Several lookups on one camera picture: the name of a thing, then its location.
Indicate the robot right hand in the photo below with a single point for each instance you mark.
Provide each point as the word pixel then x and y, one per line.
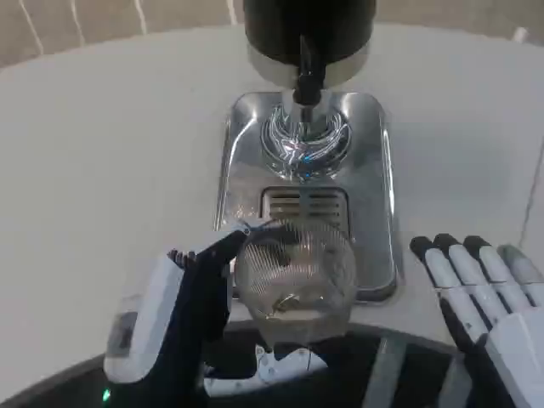
pixel 506 323

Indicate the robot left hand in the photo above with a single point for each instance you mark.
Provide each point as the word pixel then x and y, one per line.
pixel 140 323

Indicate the clear ribbed glass cup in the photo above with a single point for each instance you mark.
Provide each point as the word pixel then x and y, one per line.
pixel 297 276

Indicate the steel drip tray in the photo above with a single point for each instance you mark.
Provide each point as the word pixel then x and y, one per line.
pixel 242 170

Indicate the slotted steel tray grid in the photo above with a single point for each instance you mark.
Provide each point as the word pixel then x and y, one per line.
pixel 306 206

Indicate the black dispenser tap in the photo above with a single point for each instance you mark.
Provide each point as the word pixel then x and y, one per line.
pixel 308 81

